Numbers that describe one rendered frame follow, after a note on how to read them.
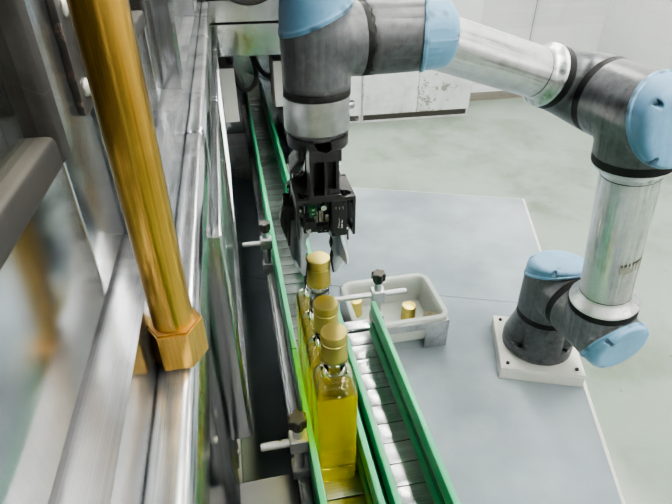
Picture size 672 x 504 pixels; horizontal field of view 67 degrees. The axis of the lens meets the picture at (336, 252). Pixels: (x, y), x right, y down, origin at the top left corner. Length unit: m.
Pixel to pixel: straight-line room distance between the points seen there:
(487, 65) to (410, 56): 0.22
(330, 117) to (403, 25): 0.12
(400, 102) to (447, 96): 0.45
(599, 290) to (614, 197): 0.18
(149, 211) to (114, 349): 0.07
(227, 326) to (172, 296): 0.36
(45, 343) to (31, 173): 0.06
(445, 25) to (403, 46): 0.05
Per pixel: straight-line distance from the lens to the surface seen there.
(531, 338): 1.18
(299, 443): 0.78
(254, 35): 1.65
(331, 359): 0.66
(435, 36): 0.59
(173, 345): 0.28
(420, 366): 1.19
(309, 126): 0.56
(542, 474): 1.07
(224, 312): 0.61
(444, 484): 0.76
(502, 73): 0.80
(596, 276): 0.96
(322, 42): 0.54
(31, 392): 0.20
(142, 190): 0.23
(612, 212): 0.89
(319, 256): 0.71
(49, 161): 0.22
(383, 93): 4.75
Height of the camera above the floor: 1.60
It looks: 34 degrees down
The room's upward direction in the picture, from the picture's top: straight up
